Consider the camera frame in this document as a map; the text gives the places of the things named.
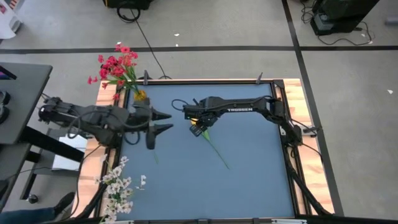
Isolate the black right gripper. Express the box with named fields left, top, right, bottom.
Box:
left=182, top=96, right=225, bottom=138

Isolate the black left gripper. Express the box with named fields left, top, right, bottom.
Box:
left=129, top=96, right=174, bottom=151

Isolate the white artificial flower bunch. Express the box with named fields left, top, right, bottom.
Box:
left=93, top=154, right=147, bottom=200
left=99, top=174, right=134, bottom=224

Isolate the yellow glass vase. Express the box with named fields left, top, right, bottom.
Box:
left=133, top=89, right=149, bottom=102

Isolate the blue table mat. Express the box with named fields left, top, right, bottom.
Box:
left=111, top=82, right=295, bottom=221

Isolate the white box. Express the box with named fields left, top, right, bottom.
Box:
left=51, top=133, right=88, bottom=172

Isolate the black equipment case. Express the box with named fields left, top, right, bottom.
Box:
left=102, top=0, right=154, bottom=10

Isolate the black desk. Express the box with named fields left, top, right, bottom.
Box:
left=0, top=62, right=85, bottom=215

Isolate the black rounded device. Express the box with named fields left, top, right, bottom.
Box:
left=0, top=90, right=12, bottom=124

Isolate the black equipment cart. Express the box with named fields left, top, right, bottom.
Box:
left=310, top=0, right=381, bottom=36

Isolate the dark screen device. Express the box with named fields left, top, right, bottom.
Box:
left=0, top=65, right=17, bottom=81

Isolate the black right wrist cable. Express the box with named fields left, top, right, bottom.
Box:
left=171, top=98, right=200, bottom=113

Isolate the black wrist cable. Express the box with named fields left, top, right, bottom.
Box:
left=171, top=98, right=200, bottom=113
left=67, top=104, right=154, bottom=146

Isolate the black aluminium rig frame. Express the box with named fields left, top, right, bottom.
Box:
left=71, top=79, right=335, bottom=224

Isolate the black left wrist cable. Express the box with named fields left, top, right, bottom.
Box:
left=67, top=104, right=154, bottom=146

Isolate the black floor cable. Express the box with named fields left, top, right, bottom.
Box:
left=116, top=1, right=172, bottom=80

